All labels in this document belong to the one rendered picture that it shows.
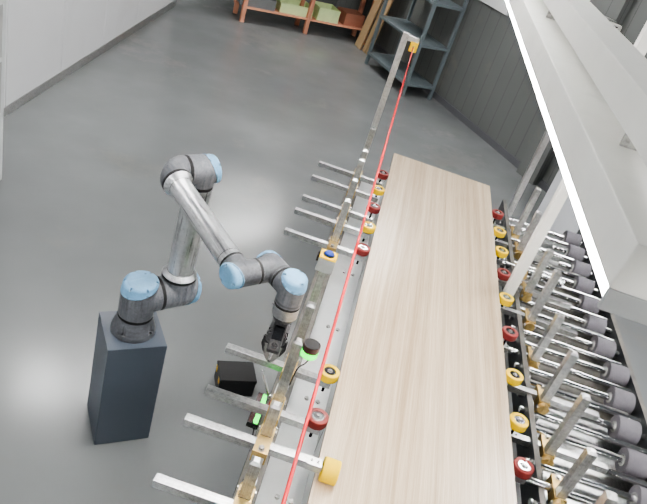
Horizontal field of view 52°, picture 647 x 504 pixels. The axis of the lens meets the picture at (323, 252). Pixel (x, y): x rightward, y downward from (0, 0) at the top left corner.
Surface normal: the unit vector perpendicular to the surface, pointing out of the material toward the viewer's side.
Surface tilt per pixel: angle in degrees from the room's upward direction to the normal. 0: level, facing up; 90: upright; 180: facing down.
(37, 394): 0
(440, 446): 0
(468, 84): 90
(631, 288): 90
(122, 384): 90
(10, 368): 0
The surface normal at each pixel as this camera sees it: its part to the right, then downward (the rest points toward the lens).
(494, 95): -0.88, 0.00
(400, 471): 0.27, -0.81
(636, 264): -0.18, 0.49
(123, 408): 0.38, 0.59
